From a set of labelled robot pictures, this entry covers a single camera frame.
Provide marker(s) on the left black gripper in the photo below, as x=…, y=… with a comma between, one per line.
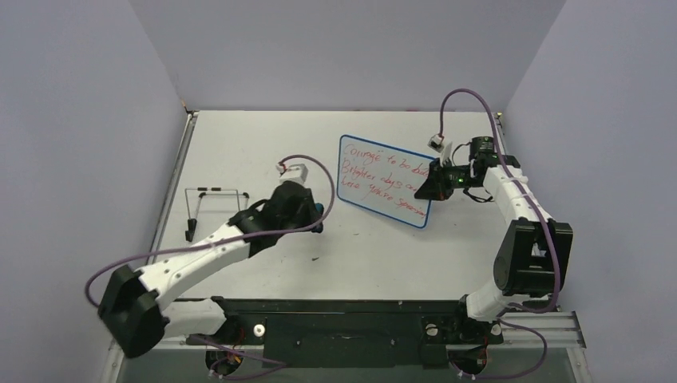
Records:
x=310, y=221

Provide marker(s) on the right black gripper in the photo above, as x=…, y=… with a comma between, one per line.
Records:
x=439, y=181

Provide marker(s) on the blue framed whiteboard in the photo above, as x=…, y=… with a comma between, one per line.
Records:
x=383, y=179

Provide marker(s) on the blue and black eraser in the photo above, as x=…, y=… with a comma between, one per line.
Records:
x=316, y=218

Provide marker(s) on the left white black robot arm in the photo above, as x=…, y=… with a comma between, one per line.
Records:
x=141, y=307

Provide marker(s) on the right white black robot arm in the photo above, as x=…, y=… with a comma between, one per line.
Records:
x=533, y=257

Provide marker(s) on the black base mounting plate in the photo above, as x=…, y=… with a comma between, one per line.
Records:
x=304, y=333

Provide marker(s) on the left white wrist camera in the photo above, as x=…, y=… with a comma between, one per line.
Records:
x=295, y=173

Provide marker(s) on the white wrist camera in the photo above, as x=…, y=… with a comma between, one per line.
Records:
x=443, y=149
x=295, y=173

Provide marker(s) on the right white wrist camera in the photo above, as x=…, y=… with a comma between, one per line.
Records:
x=443, y=149

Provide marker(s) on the wire whiteboard stand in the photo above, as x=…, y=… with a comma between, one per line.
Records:
x=210, y=202

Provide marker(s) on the aluminium rail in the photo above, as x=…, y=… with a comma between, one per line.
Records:
x=560, y=329

